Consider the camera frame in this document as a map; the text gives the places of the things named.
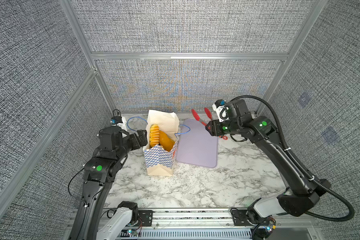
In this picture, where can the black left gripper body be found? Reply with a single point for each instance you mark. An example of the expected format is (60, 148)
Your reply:
(134, 143)

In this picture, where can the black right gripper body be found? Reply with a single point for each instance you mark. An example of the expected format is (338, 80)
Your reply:
(227, 126)

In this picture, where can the ridged spiral bread roll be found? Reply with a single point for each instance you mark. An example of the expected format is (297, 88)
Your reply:
(154, 135)

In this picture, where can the long baguette loaf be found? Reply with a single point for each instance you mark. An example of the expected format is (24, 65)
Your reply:
(165, 141)

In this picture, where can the blue checkered paper bag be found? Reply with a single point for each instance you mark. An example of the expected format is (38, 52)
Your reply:
(158, 161)

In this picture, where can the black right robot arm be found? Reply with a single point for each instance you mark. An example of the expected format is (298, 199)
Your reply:
(301, 194)

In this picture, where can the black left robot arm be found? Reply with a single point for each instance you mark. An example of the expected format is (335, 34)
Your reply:
(99, 174)

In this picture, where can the lilac plastic tray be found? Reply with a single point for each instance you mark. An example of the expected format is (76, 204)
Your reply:
(196, 146)

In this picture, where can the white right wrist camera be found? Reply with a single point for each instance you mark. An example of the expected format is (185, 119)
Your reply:
(219, 108)

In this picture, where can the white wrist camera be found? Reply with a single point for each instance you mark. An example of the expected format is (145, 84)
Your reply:
(219, 108)
(119, 121)

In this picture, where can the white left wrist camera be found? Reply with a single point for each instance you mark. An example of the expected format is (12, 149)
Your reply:
(119, 121)

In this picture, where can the aluminium enclosure frame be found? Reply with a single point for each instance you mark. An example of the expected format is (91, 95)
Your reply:
(66, 65)

